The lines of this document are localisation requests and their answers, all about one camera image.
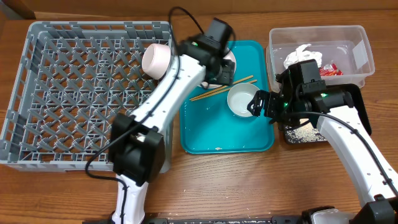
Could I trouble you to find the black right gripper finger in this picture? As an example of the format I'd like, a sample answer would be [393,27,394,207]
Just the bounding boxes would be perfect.
[247,104,263,117]
[248,90,263,106]

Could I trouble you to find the grey bowl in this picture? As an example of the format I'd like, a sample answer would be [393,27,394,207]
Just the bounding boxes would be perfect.
[227,83,259,118]

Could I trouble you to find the large white plate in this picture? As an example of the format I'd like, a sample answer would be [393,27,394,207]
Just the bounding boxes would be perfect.
[198,51,236,89]

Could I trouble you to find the wooden chopstick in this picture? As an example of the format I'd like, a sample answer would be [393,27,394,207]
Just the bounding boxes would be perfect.
[193,75,254,98]
[190,79,258,103]

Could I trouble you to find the white paper napkin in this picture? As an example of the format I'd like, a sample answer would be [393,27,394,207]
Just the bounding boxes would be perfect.
[283,44,323,68]

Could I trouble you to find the red strawberry cake wrapper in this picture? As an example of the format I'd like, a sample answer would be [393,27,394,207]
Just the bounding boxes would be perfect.
[320,63,343,77]

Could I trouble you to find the pink shallow bowl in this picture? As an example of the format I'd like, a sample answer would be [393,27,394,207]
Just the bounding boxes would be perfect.
[141,44,172,80]

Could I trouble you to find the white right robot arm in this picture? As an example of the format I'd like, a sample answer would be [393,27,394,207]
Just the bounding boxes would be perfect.
[247,59,397,223]

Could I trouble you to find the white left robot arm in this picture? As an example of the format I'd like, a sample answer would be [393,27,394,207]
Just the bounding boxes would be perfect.
[109,18,236,223]

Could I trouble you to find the clear plastic waste bin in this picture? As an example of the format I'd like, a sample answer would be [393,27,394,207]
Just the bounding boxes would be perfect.
[266,25,375,92]

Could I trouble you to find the spilled white rice grains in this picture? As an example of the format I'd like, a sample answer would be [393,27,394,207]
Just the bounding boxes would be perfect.
[284,124,326,144]

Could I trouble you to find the black tray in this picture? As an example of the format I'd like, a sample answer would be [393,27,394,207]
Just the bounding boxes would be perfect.
[283,84,372,144]

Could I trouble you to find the teal plastic tray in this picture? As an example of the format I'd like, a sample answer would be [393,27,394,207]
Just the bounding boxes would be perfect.
[180,40,275,154]

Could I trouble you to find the grey dish rack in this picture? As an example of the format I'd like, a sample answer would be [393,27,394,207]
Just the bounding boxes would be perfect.
[1,21,172,172]

